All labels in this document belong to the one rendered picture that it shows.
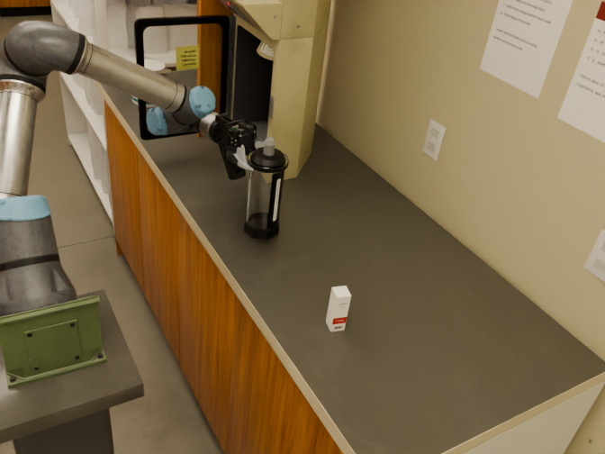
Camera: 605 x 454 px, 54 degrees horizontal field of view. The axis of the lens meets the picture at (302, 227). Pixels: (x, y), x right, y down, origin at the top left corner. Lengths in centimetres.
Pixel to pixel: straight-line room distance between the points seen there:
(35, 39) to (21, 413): 77
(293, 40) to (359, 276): 69
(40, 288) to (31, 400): 23
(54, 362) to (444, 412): 81
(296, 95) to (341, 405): 97
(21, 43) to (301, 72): 78
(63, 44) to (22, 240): 44
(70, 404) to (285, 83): 106
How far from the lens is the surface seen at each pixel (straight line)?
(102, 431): 149
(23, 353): 130
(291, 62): 180
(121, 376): 133
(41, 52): 145
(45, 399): 132
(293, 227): 176
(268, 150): 153
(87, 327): 129
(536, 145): 165
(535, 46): 163
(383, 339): 145
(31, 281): 125
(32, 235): 127
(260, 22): 172
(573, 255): 164
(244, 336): 167
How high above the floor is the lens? 194
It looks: 34 degrees down
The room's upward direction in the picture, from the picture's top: 8 degrees clockwise
